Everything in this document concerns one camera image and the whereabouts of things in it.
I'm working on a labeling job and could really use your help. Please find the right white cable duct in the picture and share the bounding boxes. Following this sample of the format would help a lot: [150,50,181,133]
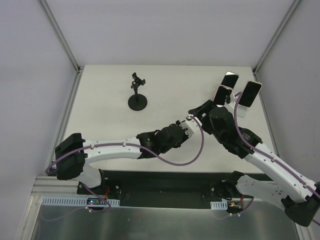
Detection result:
[210,200,228,211]

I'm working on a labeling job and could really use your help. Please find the right pink-case phone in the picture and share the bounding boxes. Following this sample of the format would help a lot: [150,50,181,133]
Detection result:
[238,81,262,108]

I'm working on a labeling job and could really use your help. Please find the left white cable duct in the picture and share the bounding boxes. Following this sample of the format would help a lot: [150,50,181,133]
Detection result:
[42,196,109,208]

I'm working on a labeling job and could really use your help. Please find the white cable duct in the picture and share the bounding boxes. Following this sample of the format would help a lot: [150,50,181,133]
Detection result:
[210,200,228,211]
[42,196,109,208]

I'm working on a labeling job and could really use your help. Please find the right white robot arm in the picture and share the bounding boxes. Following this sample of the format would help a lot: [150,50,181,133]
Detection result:
[208,105,320,227]

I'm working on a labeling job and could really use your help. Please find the right aluminium table rail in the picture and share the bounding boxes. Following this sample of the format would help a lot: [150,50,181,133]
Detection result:
[251,69,283,161]

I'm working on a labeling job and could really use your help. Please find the white phone stand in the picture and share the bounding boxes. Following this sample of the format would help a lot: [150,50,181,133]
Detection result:
[233,104,250,119]

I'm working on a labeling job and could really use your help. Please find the aluminium frame post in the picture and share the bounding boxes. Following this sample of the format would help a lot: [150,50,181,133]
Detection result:
[37,0,81,73]
[252,0,303,76]

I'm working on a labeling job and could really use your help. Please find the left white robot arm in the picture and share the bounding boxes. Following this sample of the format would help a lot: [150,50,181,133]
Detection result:
[45,116,203,195]

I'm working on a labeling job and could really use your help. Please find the black phone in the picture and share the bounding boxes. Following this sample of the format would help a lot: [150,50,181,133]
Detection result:
[188,100,217,135]

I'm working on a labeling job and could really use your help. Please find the right aluminium frame post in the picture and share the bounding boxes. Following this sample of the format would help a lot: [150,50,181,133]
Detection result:
[252,0,303,76]

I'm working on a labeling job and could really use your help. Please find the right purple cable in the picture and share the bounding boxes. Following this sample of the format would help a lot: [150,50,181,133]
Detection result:
[233,91,320,226]

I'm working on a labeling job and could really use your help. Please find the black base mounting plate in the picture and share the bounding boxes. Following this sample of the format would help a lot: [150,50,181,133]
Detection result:
[92,170,244,210]

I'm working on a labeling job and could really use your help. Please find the left aluminium frame post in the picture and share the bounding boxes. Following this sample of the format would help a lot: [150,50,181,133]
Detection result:
[37,0,81,73]

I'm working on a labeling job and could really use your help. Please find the pink-case phone front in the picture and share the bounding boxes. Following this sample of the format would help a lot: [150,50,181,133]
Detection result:
[212,85,233,106]

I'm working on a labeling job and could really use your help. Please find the black round-base phone stand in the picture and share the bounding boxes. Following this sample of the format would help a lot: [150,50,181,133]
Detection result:
[128,72,148,112]

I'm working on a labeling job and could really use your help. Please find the rear silver-edged phone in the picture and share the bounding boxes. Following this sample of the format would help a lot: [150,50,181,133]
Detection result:
[221,71,239,89]

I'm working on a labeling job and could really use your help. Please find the pink-case phone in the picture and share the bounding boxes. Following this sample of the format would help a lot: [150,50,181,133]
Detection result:
[238,81,262,108]
[212,85,233,106]

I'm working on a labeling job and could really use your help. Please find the purple cable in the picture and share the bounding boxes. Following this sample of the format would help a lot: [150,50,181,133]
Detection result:
[233,91,320,226]
[44,115,206,176]

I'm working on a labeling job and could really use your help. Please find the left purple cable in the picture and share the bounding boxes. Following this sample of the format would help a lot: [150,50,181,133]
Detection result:
[44,115,206,176]

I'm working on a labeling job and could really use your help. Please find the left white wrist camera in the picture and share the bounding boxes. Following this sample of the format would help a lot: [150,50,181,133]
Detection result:
[179,114,202,137]

